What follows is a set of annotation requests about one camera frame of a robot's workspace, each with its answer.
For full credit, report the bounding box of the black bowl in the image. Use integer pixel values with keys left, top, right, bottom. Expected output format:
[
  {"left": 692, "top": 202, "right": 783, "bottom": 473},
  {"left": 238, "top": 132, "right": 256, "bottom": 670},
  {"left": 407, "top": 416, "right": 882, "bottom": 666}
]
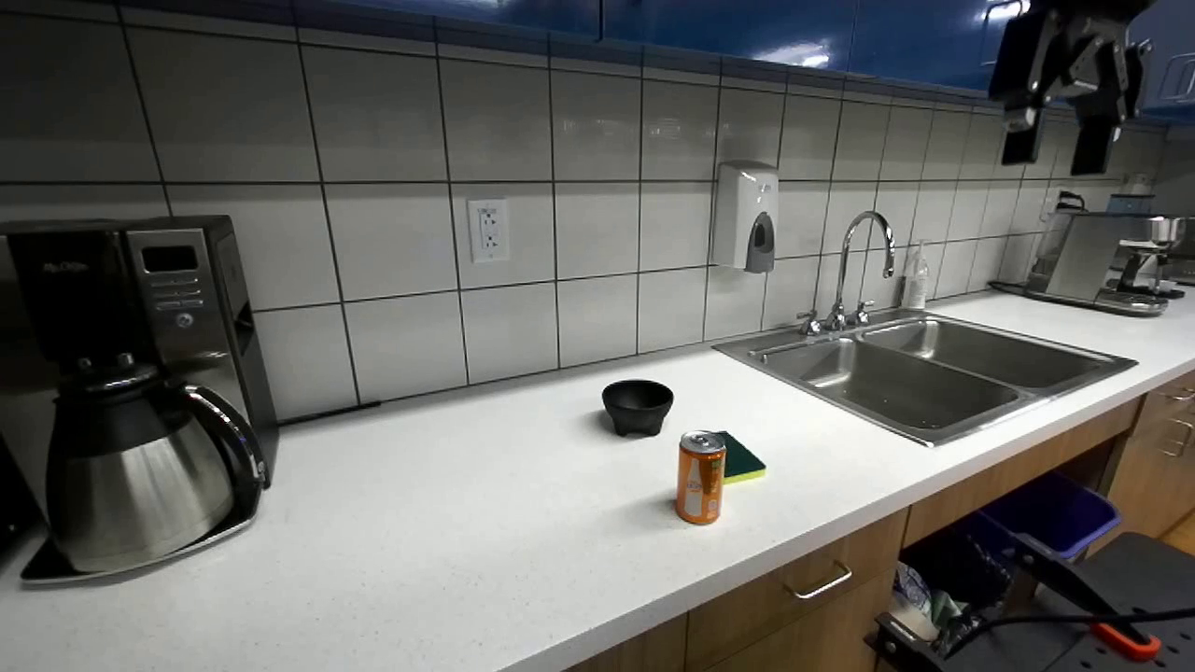
[{"left": 597, "top": 378, "right": 681, "bottom": 442}]

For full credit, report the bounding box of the stainless steel carafe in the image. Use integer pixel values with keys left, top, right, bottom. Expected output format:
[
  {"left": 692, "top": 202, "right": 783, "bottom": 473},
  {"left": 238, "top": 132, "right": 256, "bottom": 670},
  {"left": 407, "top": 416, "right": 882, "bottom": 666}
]
[{"left": 43, "top": 360, "right": 271, "bottom": 579}]

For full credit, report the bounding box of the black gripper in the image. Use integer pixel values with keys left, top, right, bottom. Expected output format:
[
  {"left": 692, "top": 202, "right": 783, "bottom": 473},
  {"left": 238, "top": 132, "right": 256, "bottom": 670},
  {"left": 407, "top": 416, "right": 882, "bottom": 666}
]
[{"left": 987, "top": 0, "right": 1153, "bottom": 181}]

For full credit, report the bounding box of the stainless steel double sink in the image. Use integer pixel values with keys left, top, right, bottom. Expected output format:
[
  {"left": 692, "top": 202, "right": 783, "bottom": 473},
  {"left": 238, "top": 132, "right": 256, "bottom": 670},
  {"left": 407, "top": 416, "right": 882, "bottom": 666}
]
[{"left": 717, "top": 309, "right": 1141, "bottom": 452}]

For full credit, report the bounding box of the white wall outlet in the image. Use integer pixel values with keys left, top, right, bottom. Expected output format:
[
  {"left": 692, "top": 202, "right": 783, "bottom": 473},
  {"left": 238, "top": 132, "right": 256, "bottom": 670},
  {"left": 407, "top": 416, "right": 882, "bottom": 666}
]
[{"left": 465, "top": 200, "right": 515, "bottom": 264}]

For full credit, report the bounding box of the orange handled black clamp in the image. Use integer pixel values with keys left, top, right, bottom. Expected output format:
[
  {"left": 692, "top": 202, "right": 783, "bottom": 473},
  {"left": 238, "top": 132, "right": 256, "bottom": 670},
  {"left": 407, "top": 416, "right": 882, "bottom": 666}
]
[{"left": 994, "top": 533, "right": 1170, "bottom": 666}]

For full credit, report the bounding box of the silver drawer handle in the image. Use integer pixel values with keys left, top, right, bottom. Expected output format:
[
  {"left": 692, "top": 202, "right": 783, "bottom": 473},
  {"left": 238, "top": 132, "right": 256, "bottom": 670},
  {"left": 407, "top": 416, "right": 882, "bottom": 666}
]
[{"left": 793, "top": 563, "right": 858, "bottom": 609}]

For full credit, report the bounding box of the black coffee maker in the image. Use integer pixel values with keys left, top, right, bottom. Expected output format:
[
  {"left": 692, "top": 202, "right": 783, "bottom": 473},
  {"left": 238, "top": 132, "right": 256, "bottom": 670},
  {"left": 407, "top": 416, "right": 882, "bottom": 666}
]
[{"left": 0, "top": 213, "right": 279, "bottom": 592}]

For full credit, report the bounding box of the white wall soap dispenser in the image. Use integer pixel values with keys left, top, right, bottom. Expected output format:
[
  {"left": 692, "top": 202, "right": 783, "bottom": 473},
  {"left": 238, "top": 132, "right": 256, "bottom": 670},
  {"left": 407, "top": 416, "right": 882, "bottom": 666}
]
[{"left": 708, "top": 166, "right": 783, "bottom": 278}]

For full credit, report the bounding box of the clear soap bottle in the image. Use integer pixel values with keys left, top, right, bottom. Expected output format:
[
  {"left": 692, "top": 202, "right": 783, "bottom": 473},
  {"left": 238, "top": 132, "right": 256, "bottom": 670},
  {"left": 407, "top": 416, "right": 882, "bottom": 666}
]
[{"left": 901, "top": 249, "right": 937, "bottom": 317}]

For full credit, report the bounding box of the chrome faucet spout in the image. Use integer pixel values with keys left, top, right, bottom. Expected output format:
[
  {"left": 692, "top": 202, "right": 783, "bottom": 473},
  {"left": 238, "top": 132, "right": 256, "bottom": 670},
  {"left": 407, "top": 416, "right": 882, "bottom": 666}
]
[{"left": 830, "top": 205, "right": 901, "bottom": 333}]

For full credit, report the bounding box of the blue plastic bin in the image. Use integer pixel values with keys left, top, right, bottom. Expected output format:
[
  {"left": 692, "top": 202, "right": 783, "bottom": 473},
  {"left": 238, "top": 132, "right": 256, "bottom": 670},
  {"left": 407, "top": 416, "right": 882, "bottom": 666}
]
[{"left": 978, "top": 471, "right": 1123, "bottom": 568}]

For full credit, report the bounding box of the wooden drawer front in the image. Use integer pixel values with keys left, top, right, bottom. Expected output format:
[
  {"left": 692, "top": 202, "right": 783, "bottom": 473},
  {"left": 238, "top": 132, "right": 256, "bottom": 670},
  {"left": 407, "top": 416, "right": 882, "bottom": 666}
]
[{"left": 684, "top": 507, "right": 912, "bottom": 672}]

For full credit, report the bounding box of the blue cabinet door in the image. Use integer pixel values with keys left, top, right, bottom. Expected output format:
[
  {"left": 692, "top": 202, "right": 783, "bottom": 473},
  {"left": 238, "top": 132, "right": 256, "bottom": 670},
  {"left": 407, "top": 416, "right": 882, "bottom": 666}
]
[{"left": 602, "top": 0, "right": 1004, "bottom": 93}]

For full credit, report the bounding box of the silver espresso machine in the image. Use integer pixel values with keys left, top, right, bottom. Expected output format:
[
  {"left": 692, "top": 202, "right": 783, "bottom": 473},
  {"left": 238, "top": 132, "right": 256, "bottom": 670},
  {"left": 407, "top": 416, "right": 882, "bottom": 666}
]
[{"left": 988, "top": 188, "right": 1195, "bottom": 322}]

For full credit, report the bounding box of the green and yellow sponge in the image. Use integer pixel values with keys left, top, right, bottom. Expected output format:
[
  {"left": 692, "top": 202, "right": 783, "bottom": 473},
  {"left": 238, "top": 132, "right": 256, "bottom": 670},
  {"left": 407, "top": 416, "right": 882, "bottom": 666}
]
[{"left": 713, "top": 429, "right": 773, "bottom": 491}]

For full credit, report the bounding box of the orange can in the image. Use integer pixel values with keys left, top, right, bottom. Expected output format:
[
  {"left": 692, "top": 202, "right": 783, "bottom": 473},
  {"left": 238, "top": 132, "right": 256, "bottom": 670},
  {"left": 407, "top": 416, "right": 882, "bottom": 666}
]
[{"left": 671, "top": 429, "right": 729, "bottom": 532}]

